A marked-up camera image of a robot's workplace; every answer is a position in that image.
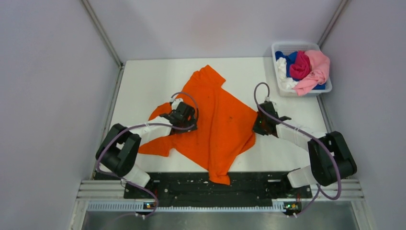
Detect pink t shirt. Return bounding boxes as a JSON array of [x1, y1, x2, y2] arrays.
[[293, 50, 330, 96]]

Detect white plastic laundry basket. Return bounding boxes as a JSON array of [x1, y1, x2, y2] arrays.
[[271, 42, 332, 97]]

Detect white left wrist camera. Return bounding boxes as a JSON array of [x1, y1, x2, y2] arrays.
[[169, 98, 183, 110]]

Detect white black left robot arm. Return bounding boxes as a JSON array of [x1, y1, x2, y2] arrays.
[[95, 99, 199, 198]]

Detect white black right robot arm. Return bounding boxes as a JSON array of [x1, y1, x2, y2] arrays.
[[253, 101, 358, 197]]

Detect blue t shirt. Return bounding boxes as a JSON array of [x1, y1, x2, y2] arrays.
[[275, 51, 327, 90]]

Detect aluminium frame rail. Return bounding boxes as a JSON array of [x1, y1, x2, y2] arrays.
[[69, 172, 376, 230]]

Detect orange t shirt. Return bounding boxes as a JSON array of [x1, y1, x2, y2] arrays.
[[139, 65, 257, 185]]

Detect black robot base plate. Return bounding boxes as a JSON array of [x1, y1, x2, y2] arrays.
[[93, 170, 313, 208]]

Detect white t shirt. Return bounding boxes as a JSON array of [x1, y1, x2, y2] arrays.
[[276, 57, 298, 90]]

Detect magenta t shirt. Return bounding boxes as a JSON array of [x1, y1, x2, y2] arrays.
[[289, 51, 311, 81]]

